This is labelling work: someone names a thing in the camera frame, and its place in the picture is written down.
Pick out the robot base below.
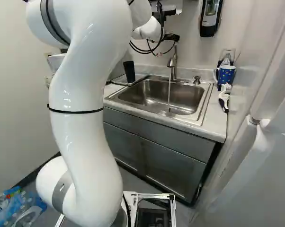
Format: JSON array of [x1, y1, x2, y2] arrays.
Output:
[[122, 190, 178, 227]]

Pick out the white plastic tray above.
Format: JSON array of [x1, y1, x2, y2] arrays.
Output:
[[46, 48, 69, 72]]

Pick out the steel tap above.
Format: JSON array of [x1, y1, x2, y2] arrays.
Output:
[[167, 44, 179, 81]]

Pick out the black tumbler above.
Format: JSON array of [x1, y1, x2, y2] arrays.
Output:
[[123, 60, 136, 84]]

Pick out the stainless steel sink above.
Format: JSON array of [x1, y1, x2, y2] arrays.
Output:
[[107, 74, 214, 126]]

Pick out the blue mug with dots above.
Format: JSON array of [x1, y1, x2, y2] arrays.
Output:
[[213, 65, 237, 87]]

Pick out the white and blue dish brush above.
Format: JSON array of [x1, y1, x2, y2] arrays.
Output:
[[217, 83, 233, 114]]

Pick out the grey counter with cabinets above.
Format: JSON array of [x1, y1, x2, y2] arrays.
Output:
[[102, 63, 229, 207]]

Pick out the white fridge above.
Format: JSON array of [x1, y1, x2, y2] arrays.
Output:
[[192, 0, 285, 227]]

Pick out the blue plastic package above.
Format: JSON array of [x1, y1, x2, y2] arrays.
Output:
[[0, 185, 48, 227]]

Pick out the black wall soap dispenser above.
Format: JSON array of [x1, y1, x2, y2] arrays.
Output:
[[199, 0, 223, 38]]

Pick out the clear wall holder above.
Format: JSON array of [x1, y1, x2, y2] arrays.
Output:
[[217, 48, 236, 67]]

